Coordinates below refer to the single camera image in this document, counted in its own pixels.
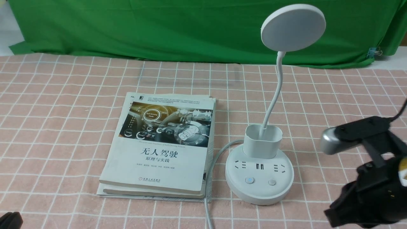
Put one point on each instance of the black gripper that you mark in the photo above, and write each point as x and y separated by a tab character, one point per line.
376	197

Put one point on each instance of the white desk lamp with sockets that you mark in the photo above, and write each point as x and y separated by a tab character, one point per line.
257	171

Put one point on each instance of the blue binder clip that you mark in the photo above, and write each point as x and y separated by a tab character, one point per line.
374	51

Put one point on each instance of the white self-driving textbook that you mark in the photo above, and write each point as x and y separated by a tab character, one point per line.
162	143

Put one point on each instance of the green backdrop cloth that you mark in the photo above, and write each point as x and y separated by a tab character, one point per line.
214	31

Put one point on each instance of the thin white bottom booklet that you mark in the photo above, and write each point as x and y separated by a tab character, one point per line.
127	197

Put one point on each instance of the pink checkered tablecloth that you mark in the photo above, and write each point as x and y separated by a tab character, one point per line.
58	115

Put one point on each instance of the black object at corner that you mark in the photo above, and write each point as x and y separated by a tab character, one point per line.
11	220

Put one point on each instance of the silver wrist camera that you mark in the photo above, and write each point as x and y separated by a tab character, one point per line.
349	135

